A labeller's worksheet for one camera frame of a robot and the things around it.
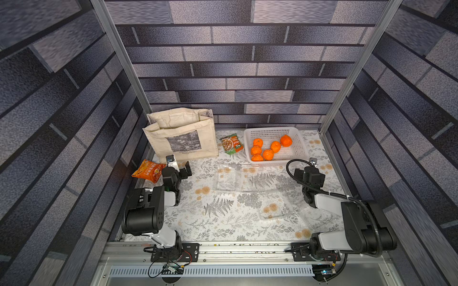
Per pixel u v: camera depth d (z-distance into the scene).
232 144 1.10
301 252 0.73
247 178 0.97
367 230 0.43
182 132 0.86
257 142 1.07
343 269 0.70
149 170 0.95
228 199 0.90
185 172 0.86
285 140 1.07
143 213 0.50
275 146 1.06
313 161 0.79
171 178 0.71
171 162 0.80
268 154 1.00
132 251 0.76
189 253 0.73
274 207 0.88
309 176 0.71
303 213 0.85
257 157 0.98
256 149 1.03
